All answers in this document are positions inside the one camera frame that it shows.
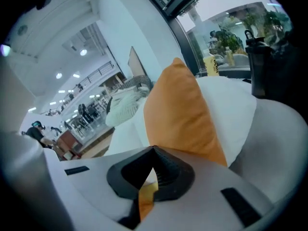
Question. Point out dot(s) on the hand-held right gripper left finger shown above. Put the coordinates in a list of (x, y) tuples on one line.
[(96, 189)]

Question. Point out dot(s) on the yellow drink bottle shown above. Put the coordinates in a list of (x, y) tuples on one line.
[(211, 65)]

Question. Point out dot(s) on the white round lounge chair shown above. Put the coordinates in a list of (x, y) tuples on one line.
[(223, 109)]

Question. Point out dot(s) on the yellow round seat cushion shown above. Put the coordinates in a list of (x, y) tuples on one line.
[(146, 206)]

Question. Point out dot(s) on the black window frame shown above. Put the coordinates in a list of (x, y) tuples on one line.
[(183, 40)]

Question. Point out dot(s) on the reddish wooden cabinet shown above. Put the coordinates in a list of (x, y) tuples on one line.
[(68, 143)]

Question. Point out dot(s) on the green knitted blanket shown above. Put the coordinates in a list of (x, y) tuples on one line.
[(122, 107)]

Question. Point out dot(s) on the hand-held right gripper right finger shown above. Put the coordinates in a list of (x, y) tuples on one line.
[(204, 196)]

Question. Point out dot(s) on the black shaker bottle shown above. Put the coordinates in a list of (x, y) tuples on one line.
[(258, 68)]

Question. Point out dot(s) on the dark wicker chair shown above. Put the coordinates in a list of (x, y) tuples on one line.
[(137, 80)]

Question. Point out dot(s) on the grey cushion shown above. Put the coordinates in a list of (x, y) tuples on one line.
[(272, 148)]

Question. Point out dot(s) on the orange pillow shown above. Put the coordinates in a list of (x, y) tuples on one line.
[(178, 109)]

